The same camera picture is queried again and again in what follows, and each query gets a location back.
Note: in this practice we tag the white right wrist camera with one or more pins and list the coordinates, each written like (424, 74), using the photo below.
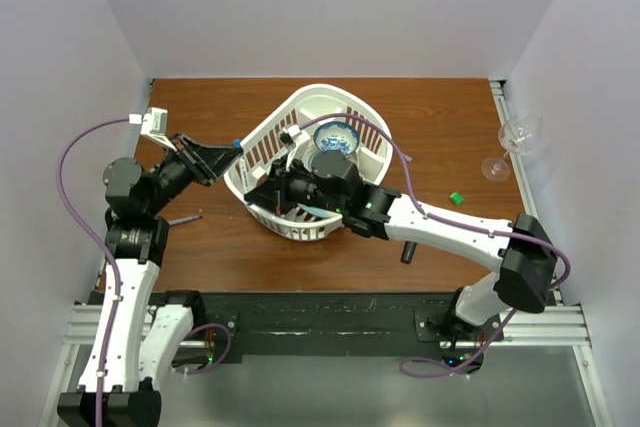
(293, 137)

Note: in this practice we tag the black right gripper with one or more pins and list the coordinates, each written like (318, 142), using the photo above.
(275, 193)

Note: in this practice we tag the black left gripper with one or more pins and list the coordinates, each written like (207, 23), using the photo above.
(206, 163)

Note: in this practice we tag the blue floral ceramic bowl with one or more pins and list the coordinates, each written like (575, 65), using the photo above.
(337, 136)

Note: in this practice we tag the green highlighter cap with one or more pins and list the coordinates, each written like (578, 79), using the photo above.
(456, 198)

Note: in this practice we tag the black green highlighter pen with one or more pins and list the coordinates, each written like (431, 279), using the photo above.
(408, 252)

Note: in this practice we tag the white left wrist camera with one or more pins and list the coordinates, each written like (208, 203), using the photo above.
(154, 123)

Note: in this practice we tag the cream and teal plate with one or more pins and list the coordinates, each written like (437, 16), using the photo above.
(318, 212)

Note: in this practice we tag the white blue marker pen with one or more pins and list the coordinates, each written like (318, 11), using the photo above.
(243, 172)

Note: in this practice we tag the white plastic dish basket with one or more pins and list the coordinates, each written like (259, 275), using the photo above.
(262, 146)

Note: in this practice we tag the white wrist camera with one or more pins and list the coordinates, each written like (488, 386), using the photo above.
(293, 137)
(154, 123)

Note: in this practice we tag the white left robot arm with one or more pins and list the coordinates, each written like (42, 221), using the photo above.
(121, 383)

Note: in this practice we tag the purple pen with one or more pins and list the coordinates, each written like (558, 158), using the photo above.
(184, 220)

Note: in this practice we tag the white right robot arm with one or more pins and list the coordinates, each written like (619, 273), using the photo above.
(518, 255)

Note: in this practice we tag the clear wine glass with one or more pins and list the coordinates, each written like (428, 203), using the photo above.
(519, 136)

